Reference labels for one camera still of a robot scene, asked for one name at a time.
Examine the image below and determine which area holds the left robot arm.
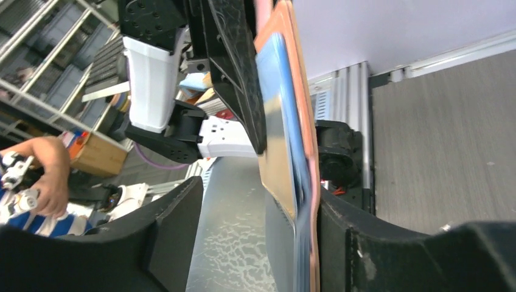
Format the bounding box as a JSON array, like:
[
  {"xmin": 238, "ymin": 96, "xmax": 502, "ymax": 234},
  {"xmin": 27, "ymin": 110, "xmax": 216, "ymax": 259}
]
[{"xmin": 118, "ymin": 1, "xmax": 267, "ymax": 164}]

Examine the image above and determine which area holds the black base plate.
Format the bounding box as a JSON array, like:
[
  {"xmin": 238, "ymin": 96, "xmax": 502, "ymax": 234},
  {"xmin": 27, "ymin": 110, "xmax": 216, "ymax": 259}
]
[{"xmin": 315, "ymin": 120, "xmax": 372, "ymax": 214}]

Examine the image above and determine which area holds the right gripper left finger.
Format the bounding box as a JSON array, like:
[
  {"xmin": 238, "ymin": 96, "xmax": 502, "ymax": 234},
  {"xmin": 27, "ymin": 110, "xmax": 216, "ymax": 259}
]
[{"xmin": 1, "ymin": 176, "xmax": 203, "ymax": 291}]

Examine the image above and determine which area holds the operator hand in background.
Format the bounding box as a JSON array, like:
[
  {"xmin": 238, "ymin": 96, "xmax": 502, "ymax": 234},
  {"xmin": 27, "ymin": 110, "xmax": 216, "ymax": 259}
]
[{"xmin": 1, "ymin": 136, "xmax": 71, "ymax": 218}]

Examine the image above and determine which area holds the gold credit card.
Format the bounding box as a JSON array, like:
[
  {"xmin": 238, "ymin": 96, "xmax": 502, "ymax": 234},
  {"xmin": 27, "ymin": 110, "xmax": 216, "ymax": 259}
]
[{"xmin": 259, "ymin": 94, "xmax": 296, "ymax": 223}]

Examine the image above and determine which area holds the tan leather card holder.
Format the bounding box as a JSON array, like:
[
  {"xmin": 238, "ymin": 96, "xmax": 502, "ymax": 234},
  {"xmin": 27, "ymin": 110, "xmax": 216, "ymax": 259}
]
[{"xmin": 254, "ymin": 1, "xmax": 321, "ymax": 291}]

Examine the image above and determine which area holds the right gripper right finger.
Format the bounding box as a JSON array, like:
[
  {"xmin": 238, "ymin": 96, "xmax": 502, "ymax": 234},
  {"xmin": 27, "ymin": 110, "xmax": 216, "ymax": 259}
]
[{"xmin": 318, "ymin": 189, "xmax": 515, "ymax": 291}]

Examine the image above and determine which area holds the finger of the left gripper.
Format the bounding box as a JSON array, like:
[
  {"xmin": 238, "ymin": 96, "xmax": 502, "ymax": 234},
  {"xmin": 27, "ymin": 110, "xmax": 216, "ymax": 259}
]
[{"xmin": 201, "ymin": 1, "xmax": 267, "ymax": 155}]

